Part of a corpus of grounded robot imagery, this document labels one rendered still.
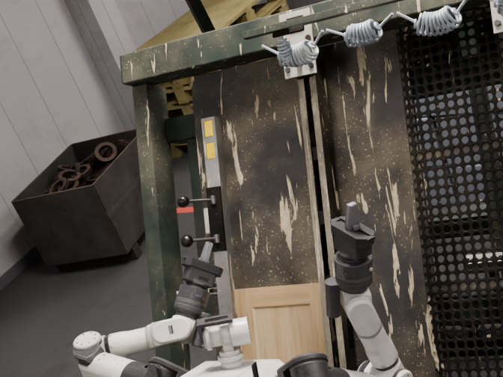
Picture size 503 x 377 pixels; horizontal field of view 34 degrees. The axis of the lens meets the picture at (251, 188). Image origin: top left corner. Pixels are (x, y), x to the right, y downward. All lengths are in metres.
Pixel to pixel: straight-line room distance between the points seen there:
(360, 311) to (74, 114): 5.51
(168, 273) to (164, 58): 0.69
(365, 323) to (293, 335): 0.54
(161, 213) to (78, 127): 4.62
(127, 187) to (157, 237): 3.33
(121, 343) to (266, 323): 0.45
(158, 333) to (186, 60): 0.85
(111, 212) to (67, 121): 1.60
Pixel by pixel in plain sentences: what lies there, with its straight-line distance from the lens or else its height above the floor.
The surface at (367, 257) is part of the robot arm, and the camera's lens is 1.95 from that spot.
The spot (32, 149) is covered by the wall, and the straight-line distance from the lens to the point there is 6.92.
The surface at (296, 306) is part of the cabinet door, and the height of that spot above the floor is 1.18.
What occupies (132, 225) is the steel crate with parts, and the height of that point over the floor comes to 0.22.
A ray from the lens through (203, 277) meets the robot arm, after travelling 2.36.
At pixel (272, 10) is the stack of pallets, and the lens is 7.63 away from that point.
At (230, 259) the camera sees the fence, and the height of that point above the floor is 1.31.
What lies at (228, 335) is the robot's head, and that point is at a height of 1.42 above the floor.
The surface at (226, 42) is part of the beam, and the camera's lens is 2.54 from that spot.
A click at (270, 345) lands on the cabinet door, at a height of 1.09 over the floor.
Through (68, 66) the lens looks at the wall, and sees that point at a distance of 7.30.
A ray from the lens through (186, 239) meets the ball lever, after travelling 2.50.
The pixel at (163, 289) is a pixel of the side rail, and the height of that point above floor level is 1.27.
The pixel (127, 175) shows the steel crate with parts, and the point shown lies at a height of 0.52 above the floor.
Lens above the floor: 2.49
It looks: 23 degrees down
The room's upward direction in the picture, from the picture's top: 22 degrees counter-clockwise
